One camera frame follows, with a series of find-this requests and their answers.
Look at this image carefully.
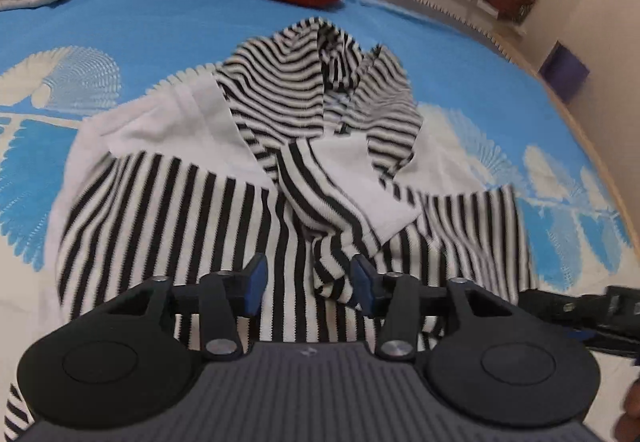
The wooden bed frame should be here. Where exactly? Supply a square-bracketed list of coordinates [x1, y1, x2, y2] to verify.
[500, 34, 640, 248]

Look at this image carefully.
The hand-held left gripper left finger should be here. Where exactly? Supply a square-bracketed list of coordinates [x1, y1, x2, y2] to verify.
[102, 253, 268, 362]

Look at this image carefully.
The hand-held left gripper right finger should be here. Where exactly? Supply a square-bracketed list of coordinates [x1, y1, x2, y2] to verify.
[351, 254, 516, 362]

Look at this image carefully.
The purple box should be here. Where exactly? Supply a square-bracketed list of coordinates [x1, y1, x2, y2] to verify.
[539, 44, 591, 103]

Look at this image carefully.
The black white striped sweater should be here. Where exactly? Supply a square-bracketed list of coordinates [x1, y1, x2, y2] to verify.
[2, 17, 538, 440]

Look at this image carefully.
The blue patterned blanket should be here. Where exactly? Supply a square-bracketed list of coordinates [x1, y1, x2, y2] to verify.
[0, 0, 635, 373]

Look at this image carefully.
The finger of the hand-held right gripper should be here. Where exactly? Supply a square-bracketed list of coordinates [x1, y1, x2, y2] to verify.
[519, 288, 608, 323]

